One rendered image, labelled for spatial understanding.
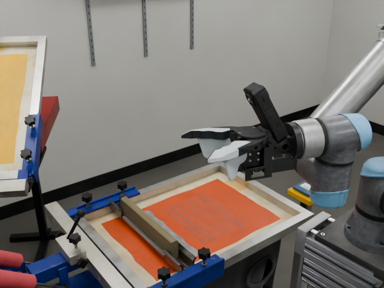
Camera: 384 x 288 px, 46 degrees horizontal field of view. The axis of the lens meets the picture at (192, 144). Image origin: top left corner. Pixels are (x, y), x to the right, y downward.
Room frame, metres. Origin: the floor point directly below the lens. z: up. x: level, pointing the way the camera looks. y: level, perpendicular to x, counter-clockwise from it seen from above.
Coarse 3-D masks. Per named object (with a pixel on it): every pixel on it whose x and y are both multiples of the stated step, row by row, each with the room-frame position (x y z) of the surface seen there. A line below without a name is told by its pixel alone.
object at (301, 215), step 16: (192, 176) 1.82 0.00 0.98; (240, 176) 1.82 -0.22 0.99; (144, 192) 1.67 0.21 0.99; (160, 192) 1.72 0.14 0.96; (256, 192) 1.72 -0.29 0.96; (272, 192) 1.67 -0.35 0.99; (288, 208) 1.57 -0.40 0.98; (304, 208) 1.55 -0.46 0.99; (80, 224) 1.44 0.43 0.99; (288, 224) 1.44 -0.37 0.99; (96, 240) 1.34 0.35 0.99; (256, 240) 1.34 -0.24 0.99; (272, 240) 1.37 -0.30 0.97; (112, 256) 1.25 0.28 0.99; (224, 256) 1.25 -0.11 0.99; (240, 256) 1.27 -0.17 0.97; (128, 272) 1.17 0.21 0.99
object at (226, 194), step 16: (192, 192) 1.73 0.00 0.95; (208, 192) 1.73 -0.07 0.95; (224, 192) 1.73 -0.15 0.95; (144, 208) 1.60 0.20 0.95; (160, 208) 1.60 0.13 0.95; (112, 224) 1.49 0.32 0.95; (128, 224) 1.49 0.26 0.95; (176, 224) 1.49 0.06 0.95; (128, 240) 1.38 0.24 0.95; (144, 240) 1.38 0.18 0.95
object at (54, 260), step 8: (56, 256) 1.19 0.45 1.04; (32, 264) 1.15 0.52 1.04; (40, 264) 1.15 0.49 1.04; (48, 264) 1.15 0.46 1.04; (56, 264) 1.15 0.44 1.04; (64, 264) 1.16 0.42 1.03; (32, 272) 1.11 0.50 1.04; (40, 272) 1.11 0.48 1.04; (48, 272) 1.12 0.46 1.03; (56, 272) 1.14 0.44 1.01; (40, 280) 1.11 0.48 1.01; (48, 280) 1.12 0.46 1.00
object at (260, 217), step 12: (240, 204) 1.63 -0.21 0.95; (252, 204) 1.63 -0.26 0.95; (252, 216) 1.54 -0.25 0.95; (264, 216) 1.54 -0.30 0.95; (276, 216) 1.54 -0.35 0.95; (180, 228) 1.46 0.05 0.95; (240, 228) 1.46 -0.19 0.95; (252, 228) 1.46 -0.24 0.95; (192, 240) 1.38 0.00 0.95; (216, 240) 1.38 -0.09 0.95; (228, 240) 1.38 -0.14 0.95; (132, 252) 1.31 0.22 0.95; (144, 252) 1.31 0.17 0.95; (156, 252) 1.31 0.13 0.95; (144, 264) 1.25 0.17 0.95; (156, 264) 1.25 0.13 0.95; (168, 264) 1.25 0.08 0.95; (156, 276) 1.19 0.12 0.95
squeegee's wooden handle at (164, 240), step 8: (128, 200) 1.50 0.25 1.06; (128, 208) 1.46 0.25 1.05; (136, 208) 1.44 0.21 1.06; (128, 216) 1.47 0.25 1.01; (136, 216) 1.42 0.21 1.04; (144, 216) 1.39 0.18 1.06; (136, 224) 1.42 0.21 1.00; (144, 224) 1.37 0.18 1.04; (152, 224) 1.34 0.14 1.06; (144, 232) 1.37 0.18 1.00; (152, 232) 1.33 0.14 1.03; (160, 232) 1.29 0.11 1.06; (152, 240) 1.33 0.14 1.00; (160, 240) 1.28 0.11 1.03; (168, 240) 1.25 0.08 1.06; (176, 240) 1.25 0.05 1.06; (168, 248) 1.24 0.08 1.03; (176, 248) 1.24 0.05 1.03; (176, 256) 1.24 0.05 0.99
